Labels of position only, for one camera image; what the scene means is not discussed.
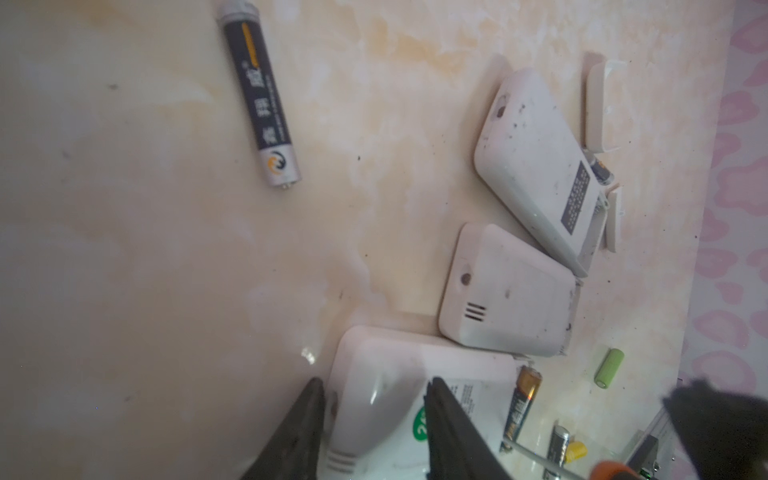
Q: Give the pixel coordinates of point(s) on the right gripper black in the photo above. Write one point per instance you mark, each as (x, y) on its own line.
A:
(724, 434)

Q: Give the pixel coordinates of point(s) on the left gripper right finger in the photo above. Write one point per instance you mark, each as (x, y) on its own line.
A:
(456, 449)

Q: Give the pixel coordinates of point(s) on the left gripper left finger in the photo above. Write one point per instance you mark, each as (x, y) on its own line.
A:
(293, 450)

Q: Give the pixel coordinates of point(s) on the gold black battery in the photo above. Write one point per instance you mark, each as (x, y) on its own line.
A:
(527, 387)

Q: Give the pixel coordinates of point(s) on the green battery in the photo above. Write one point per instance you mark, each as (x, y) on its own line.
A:
(608, 368)

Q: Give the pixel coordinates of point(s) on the white battery cover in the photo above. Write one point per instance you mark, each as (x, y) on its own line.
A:
(601, 75)
(613, 221)

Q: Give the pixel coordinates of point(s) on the red white remote control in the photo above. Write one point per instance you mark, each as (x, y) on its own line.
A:
(529, 158)

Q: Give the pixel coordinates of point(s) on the yellow battery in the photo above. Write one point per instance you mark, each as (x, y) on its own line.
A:
(575, 450)

